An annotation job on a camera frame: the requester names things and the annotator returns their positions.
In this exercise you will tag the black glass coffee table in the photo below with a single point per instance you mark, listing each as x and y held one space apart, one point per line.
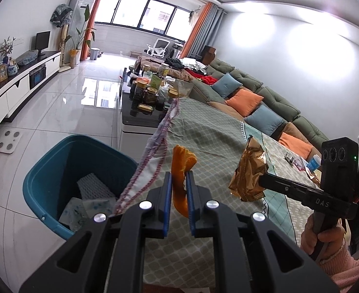
136 125

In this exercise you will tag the black clothing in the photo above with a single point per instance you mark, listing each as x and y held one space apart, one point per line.
174 63

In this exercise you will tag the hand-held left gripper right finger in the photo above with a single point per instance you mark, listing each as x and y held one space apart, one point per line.
191 204

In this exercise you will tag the orange peel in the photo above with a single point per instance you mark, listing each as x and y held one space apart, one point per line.
179 164

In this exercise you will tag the grey curtain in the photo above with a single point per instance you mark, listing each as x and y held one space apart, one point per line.
213 27

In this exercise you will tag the white foam fruit net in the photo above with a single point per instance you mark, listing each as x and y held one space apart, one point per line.
92 186

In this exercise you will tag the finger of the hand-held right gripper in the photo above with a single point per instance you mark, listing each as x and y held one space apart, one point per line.
286 187

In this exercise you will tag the black framed window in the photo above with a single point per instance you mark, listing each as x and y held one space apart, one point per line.
127 9

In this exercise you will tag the black monitor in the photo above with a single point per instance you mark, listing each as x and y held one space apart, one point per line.
42 40

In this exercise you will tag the blue cushion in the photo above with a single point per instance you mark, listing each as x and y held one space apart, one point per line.
264 119
226 85

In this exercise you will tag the orange curtain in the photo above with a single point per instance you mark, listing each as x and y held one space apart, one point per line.
98 6
197 27

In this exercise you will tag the grey blue cloth bag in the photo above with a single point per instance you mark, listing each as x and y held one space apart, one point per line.
27 57

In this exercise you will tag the person's right forearm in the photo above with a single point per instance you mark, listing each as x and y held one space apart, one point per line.
347 271

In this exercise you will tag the patterned draped cloth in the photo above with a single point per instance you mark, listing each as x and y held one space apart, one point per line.
61 15

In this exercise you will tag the red cloth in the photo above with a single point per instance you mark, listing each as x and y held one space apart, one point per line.
210 80

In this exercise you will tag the small white pedal bin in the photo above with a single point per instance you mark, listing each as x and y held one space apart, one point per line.
94 54

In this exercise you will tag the clear plastic snack bag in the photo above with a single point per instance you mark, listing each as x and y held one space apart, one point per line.
184 88

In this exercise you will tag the person's right hand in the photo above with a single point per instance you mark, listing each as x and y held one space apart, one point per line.
333 235

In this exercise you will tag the pile of light clothes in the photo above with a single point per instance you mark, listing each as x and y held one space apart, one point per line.
194 67

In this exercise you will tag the blue white porcelain jar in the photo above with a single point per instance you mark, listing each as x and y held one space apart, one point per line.
12 68

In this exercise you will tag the white office chair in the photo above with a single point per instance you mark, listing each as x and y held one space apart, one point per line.
158 47

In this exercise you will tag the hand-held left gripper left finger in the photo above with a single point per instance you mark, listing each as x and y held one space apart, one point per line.
167 201

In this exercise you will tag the white TV cabinet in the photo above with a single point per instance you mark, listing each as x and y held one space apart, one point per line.
17 88

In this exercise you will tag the orange cushion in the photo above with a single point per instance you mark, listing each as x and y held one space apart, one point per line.
295 145
243 100

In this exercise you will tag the wooden picture frame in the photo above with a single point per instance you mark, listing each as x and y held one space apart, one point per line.
1 74

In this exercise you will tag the vase with green branches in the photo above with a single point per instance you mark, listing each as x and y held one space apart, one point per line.
6 48

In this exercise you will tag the small pink packet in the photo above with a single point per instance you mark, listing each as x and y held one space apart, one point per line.
300 164

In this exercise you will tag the brown wooden cabinet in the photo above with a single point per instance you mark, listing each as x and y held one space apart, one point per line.
208 55

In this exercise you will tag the white bathroom scale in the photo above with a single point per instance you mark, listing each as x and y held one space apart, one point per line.
8 141

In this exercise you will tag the brown foil wrapper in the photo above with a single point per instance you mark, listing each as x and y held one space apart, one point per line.
315 176

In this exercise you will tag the white floor air conditioner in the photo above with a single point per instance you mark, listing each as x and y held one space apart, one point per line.
78 9

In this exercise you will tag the green sofa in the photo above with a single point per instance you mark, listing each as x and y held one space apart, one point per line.
277 97

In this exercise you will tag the gold foil snack wrapper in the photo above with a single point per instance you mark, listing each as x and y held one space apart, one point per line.
249 171

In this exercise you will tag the small grey packet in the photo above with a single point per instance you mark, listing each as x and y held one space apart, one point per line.
289 157

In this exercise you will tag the tall leafy potted plant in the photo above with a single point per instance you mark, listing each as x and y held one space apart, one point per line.
74 56

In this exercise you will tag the teal plastic bin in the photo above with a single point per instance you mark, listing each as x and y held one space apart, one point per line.
45 174

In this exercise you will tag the white tissue paper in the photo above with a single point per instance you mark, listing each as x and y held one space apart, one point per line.
75 213

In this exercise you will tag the blue capped white bottle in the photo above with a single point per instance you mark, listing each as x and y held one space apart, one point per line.
313 162

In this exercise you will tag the beige floor stand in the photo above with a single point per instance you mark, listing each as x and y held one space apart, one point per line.
64 45

